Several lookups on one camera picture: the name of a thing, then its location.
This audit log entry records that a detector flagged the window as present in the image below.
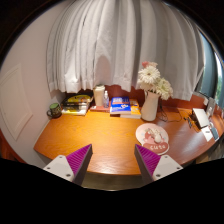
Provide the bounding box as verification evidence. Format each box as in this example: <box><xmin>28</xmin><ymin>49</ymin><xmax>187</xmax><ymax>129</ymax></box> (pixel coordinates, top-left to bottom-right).
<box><xmin>194</xmin><ymin>29</ymin><xmax>224</xmax><ymax>108</ymax></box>

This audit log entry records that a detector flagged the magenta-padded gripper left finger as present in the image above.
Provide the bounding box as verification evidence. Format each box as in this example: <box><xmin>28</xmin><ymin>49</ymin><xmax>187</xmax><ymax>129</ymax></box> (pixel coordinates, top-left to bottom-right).
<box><xmin>43</xmin><ymin>143</ymin><xmax>94</xmax><ymax>187</ymax></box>

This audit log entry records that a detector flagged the dark green mug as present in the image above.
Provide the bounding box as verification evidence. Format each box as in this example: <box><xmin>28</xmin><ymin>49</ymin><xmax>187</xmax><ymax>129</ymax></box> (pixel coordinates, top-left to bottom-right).
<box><xmin>46</xmin><ymin>102</ymin><xmax>63</xmax><ymax>120</ymax></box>

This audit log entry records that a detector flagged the white ceramic vase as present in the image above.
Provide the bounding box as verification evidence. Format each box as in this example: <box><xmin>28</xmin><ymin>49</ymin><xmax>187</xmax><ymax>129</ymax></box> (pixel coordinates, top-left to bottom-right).
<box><xmin>140</xmin><ymin>90</ymin><xmax>161</xmax><ymax>122</ymax></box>

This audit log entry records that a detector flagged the yellow and black book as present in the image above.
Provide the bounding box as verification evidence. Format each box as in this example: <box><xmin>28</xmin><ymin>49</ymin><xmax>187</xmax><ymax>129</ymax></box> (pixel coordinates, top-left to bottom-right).
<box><xmin>64</xmin><ymin>94</ymin><xmax>94</xmax><ymax>105</ymax></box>

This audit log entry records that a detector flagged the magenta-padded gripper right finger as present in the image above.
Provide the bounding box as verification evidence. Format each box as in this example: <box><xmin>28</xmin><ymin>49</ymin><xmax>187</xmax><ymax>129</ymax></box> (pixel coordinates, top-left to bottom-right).
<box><xmin>134</xmin><ymin>143</ymin><xmax>184</xmax><ymax>185</ymax></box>

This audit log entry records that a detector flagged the orange book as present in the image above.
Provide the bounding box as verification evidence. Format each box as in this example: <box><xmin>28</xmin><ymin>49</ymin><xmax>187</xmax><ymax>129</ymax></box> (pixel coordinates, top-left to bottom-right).
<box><xmin>120</xmin><ymin>98</ymin><xmax>142</xmax><ymax>120</ymax></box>

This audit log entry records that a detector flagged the dark book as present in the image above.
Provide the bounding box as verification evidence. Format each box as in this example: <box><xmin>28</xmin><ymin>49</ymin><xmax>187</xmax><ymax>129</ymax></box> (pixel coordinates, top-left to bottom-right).
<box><xmin>61</xmin><ymin>101</ymin><xmax>90</xmax><ymax>111</ymax></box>

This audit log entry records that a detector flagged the white card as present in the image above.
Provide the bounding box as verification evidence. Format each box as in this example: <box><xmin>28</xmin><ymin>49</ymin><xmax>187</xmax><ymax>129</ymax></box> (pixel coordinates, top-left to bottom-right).
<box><xmin>200</xmin><ymin>125</ymin><xmax>214</xmax><ymax>143</ymax></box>

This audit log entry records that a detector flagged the cream lidded tumbler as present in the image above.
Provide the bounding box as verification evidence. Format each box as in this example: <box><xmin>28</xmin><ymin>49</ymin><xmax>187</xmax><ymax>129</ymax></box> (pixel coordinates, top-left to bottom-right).
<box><xmin>92</xmin><ymin>84</ymin><xmax>106</xmax><ymax>108</ymax></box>

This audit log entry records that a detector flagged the white flat device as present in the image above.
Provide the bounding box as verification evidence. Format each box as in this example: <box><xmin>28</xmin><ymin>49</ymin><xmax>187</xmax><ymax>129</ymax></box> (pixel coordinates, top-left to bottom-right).
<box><xmin>192</xmin><ymin>107</ymin><xmax>211</xmax><ymax>129</ymax></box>

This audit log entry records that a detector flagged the white computer mouse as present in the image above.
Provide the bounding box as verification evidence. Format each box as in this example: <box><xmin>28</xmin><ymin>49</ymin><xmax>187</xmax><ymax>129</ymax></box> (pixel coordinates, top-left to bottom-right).
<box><xmin>152</xmin><ymin>129</ymin><xmax>164</xmax><ymax>144</ymax></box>

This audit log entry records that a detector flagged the red-brown book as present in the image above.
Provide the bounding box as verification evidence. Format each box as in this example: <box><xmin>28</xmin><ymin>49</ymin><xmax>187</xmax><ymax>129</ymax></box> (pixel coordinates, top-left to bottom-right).
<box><xmin>89</xmin><ymin>104</ymin><xmax>112</xmax><ymax>113</ymax></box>

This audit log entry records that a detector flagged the blue book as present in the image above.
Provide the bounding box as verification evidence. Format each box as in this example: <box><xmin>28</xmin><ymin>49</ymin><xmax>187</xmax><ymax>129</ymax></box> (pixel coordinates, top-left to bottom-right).
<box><xmin>109</xmin><ymin>96</ymin><xmax>132</xmax><ymax>116</ymax></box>

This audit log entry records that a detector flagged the white curtain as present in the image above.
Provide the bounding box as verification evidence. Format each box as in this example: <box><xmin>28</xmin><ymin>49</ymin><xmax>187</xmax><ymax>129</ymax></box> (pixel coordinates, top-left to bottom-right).
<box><xmin>45</xmin><ymin>0</ymin><xmax>205</xmax><ymax>102</ymax></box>

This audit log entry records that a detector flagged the black cable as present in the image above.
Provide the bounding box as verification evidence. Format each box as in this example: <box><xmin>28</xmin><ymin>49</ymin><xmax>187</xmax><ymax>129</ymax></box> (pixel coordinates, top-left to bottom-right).
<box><xmin>157</xmin><ymin>99</ymin><xmax>194</xmax><ymax>123</ymax></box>

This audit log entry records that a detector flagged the pink round mouse pad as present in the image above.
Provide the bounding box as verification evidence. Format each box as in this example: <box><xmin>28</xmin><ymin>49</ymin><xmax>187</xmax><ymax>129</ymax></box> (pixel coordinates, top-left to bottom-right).
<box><xmin>135</xmin><ymin>122</ymin><xmax>170</xmax><ymax>156</ymax></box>

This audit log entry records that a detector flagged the white flower bouquet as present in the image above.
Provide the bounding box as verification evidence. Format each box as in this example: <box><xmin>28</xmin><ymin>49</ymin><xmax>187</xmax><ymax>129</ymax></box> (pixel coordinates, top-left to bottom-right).
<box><xmin>137</xmin><ymin>60</ymin><xmax>174</xmax><ymax>101</ymax></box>

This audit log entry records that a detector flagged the clear spray bottle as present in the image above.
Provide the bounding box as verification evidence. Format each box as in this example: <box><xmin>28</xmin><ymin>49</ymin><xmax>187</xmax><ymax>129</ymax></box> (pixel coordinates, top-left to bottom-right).
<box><xmin>102</xmin><ymin>90</ymin><xmax>110</xmax><ymax>109</ymax></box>

